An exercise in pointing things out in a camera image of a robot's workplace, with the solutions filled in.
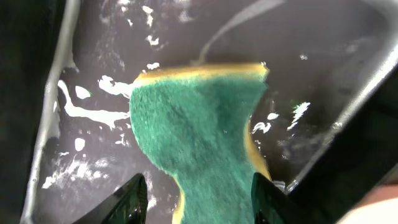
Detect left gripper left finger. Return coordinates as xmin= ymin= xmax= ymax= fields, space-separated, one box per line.
xmin=73 ymin=173 xmax=148 ymax=224

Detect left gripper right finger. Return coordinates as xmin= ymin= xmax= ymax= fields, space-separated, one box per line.
xmin=251 ymin=172 xmax=309 ymax=224

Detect green and yellow sponge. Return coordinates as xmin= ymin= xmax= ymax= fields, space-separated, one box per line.
xmin=129 ymin=63 xmax=269 ymax=223

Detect small black sponge tray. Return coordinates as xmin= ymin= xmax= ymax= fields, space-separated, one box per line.
xmin=21 ymin=0 xmax=397 ymax=223

